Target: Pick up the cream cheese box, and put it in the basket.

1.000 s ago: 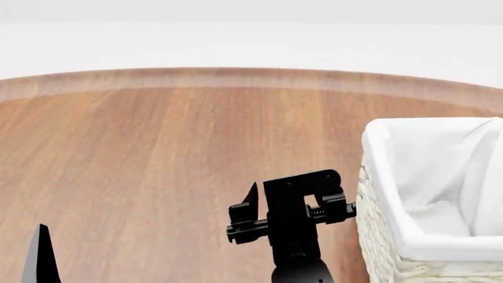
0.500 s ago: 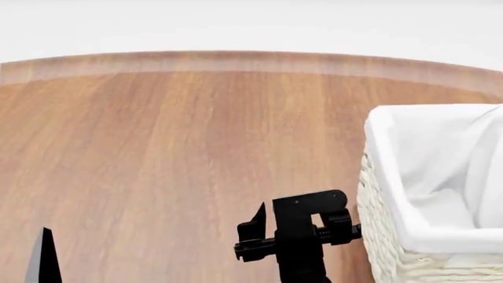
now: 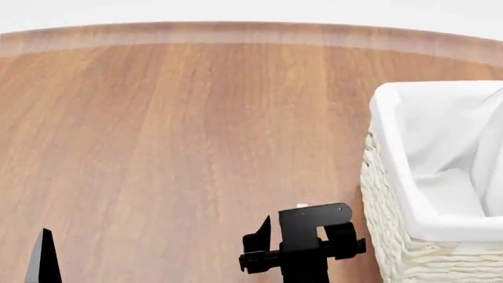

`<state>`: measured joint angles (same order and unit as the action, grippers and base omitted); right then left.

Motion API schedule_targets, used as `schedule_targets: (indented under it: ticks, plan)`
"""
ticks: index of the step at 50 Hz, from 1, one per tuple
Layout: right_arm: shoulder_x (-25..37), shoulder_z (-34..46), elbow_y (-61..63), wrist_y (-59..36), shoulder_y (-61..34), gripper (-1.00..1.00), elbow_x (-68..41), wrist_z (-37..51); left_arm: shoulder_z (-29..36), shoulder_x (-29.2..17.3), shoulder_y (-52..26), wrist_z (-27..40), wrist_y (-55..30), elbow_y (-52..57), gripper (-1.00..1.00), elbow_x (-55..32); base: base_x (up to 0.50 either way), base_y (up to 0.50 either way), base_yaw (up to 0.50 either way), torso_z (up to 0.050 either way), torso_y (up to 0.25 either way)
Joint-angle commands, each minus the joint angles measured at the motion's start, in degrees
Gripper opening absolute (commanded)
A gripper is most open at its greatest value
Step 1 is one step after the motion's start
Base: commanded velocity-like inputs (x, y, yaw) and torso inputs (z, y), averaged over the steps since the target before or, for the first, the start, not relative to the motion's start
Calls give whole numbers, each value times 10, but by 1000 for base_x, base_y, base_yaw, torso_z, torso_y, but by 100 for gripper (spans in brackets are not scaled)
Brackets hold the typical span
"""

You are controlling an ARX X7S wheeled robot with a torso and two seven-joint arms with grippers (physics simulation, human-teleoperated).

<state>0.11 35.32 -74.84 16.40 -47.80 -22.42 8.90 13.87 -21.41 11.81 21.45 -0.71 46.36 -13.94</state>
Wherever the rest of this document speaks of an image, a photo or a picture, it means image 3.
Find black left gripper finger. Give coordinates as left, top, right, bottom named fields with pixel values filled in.
left=24, top=226, right=64, bottom=283

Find cream woven basket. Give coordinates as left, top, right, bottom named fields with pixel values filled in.
left=359, top=120, right=503, bottom=283

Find black metal camera bracket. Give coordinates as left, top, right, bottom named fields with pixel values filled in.
left=277, top=202, right=353, bottom=254

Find white cloth basket liner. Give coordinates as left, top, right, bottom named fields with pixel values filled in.
left=369, top=79, right=503, bottom=243

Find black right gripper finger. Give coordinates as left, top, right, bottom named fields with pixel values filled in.
left=242, top=215, right=273, bottom=255
left=323, top=222, right=358, bottom=261

